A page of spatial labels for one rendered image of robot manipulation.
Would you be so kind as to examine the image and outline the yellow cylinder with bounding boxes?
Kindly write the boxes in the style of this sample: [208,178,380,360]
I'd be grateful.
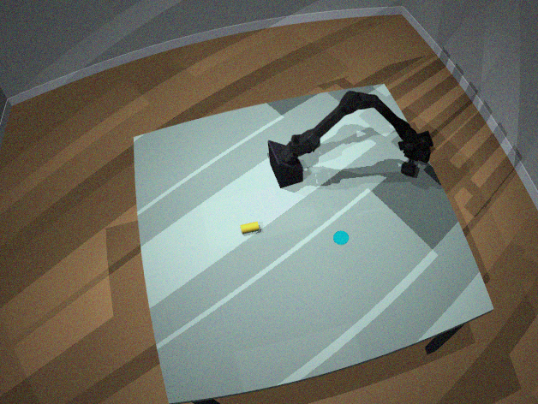
[240,222,260,234]

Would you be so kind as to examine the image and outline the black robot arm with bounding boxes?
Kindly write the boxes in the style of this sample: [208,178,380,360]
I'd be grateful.
[278,91,433,165]

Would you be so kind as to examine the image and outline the cyan circle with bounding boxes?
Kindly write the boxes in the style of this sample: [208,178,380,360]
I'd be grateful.
[333,231,349,245]

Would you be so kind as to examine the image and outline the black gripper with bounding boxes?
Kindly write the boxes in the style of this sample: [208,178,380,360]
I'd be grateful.
[401,150,418,176]

